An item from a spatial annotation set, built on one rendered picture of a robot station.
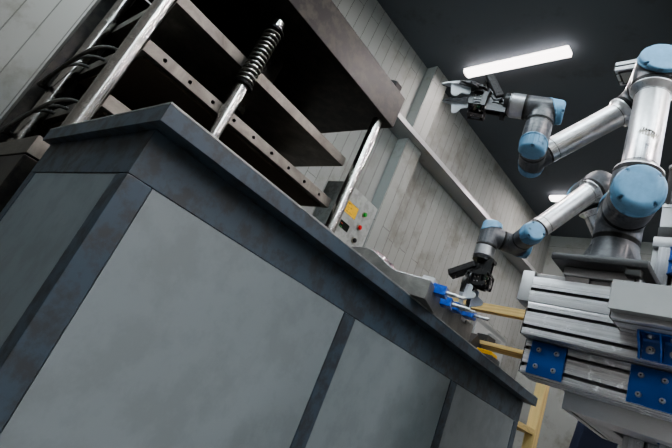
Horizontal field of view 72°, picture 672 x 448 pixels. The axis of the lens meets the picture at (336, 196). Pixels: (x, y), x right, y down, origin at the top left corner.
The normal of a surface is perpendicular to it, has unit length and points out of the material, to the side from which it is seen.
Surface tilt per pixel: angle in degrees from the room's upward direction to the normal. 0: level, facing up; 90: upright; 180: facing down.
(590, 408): 90
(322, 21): 90
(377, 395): 90
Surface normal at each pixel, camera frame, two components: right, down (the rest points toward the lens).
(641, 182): -0.32, -0.35
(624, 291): -0.62, -0.52
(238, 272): 0.72, 0.04
